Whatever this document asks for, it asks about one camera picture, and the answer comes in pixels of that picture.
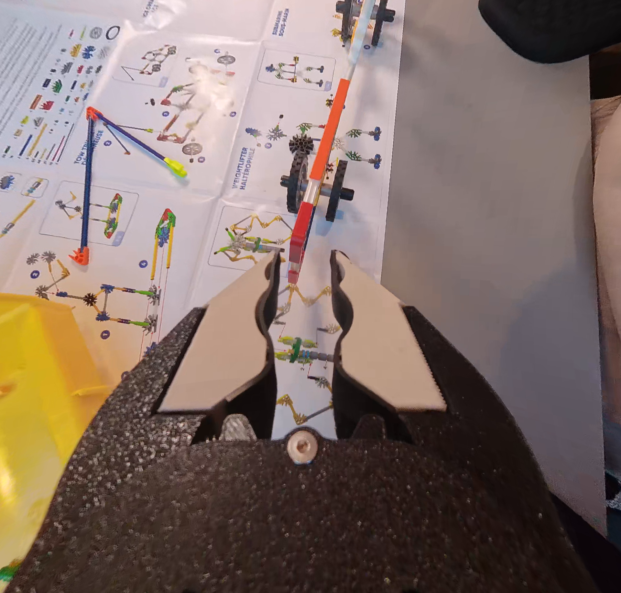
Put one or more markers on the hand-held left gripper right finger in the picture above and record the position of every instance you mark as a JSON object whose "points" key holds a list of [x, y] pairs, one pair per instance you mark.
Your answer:
{"points": [[393, 360]]}

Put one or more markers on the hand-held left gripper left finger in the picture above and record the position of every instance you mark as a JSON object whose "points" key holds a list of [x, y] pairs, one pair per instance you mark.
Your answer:
{"points": [[213, 360]]}

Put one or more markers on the blue rods with orange connector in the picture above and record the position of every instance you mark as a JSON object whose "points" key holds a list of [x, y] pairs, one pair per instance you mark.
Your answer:
{"points": [[86, 185]]}

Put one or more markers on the colourful rod and connector model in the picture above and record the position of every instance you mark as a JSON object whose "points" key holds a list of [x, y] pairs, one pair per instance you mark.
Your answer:
{"points": [[335, 117]]}

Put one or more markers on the grey desk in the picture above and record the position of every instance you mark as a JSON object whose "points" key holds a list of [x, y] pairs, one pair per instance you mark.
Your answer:
{"points": [[485, 214]]}

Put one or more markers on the yellow plastic bin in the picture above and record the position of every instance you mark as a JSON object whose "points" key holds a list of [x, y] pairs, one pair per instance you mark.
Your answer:
{"points": [[39, 379]]}

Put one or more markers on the black snowflake connector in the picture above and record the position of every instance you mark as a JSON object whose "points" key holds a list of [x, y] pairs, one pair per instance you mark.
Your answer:
{"points": [[301, 144]]}

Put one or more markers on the white instruction sheet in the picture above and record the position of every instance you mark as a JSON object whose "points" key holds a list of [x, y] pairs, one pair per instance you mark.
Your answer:
{"points": [[223, 98]]}

